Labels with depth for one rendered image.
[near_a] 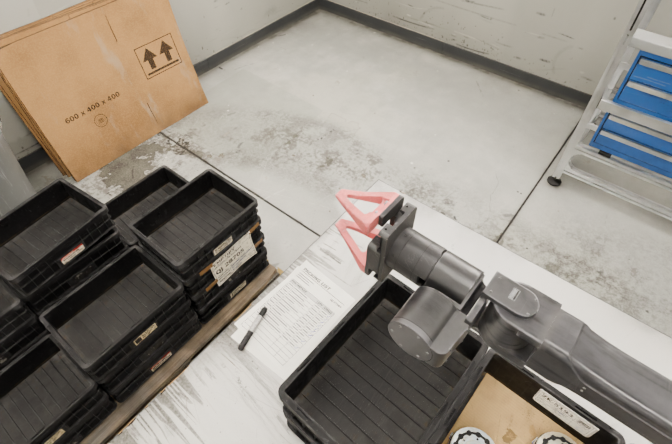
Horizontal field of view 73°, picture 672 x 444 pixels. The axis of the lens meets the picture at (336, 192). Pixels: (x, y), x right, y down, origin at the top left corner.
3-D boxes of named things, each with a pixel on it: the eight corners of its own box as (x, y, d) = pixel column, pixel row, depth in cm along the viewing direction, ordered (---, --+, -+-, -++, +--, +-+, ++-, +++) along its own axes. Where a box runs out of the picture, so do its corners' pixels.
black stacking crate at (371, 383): (382, 295, 126) (386, 272, 117) (478, 364, 112) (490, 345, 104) (280, 410, 105) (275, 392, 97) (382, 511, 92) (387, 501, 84)
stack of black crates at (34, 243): (108, 239, 221) (67, 172, 187) (150, 276, 207) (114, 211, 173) (22, 301, 199) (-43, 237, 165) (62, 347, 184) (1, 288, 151)
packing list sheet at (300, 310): (301, 257, 147) (301, 256, 147) (358, 296, 138) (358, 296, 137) (225, 332, 130) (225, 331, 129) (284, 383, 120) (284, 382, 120)
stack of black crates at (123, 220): (176, 195, 241) (164, 163, 224) (214, 222, 228) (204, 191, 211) (109, 242, 220) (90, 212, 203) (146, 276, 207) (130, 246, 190)
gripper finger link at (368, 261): (322, 246, 64) (376, 283, 60) (321, 214, 59) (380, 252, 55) (352, 217, 68) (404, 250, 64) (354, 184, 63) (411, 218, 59)
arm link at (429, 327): (520, 334, 55) (544, 299, 49) (474, 412, 49) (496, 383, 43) (434, 279, 60) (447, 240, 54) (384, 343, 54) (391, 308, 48)
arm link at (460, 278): (484, 293, 57) (497, 268, 52) (457, 333, 53) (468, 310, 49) (436, 263, 60) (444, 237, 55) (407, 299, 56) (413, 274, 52)
